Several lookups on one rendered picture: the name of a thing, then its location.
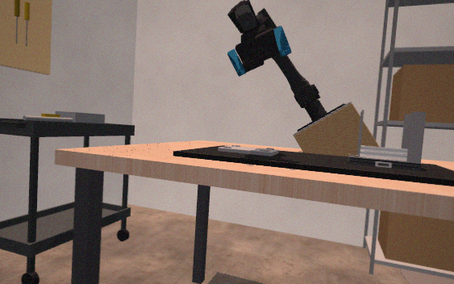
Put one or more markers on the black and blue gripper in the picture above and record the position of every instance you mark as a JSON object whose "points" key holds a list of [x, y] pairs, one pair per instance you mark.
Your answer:
{"points": [[253, 54]]}

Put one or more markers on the white well plate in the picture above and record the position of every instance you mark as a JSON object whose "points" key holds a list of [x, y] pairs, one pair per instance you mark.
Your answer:
{"points": [[383, 156], [384, 150]]}

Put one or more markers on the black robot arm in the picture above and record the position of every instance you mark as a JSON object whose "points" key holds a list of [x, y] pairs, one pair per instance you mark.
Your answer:
{"points": [[307, 96]]}

